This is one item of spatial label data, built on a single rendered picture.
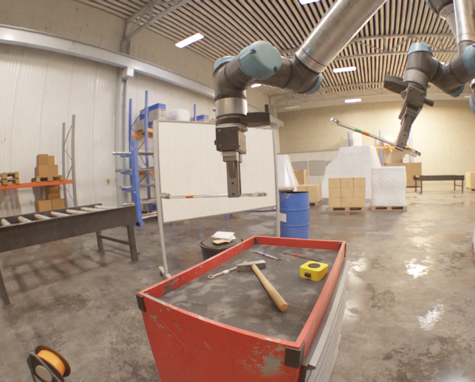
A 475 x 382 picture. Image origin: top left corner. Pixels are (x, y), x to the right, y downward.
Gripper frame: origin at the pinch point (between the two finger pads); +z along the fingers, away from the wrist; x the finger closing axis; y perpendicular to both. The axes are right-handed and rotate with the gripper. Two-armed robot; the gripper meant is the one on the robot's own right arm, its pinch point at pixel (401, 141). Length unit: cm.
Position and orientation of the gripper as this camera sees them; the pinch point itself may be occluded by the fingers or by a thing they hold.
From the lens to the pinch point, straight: 67.8
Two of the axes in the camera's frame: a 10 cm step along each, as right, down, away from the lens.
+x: 4.7, 0.5, 8.8
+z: -3.6, 9.2, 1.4
